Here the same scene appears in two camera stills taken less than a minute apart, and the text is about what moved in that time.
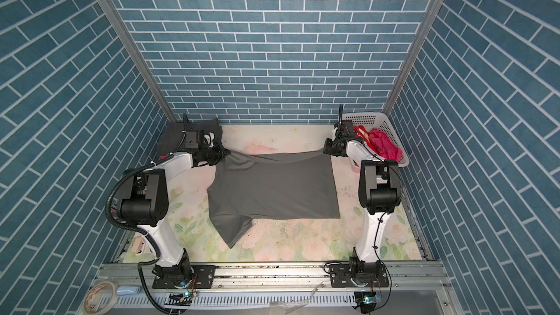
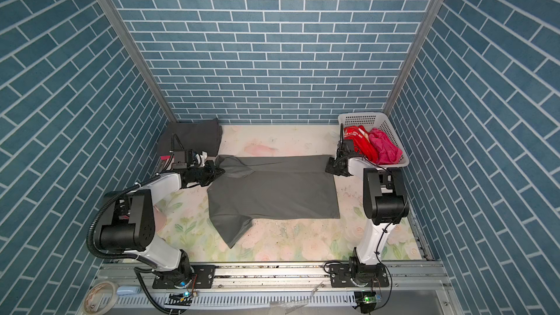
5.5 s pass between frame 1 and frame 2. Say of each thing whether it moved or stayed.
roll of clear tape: stayed
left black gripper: moved
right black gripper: moved
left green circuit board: stayed
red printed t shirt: stayed
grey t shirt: stayed
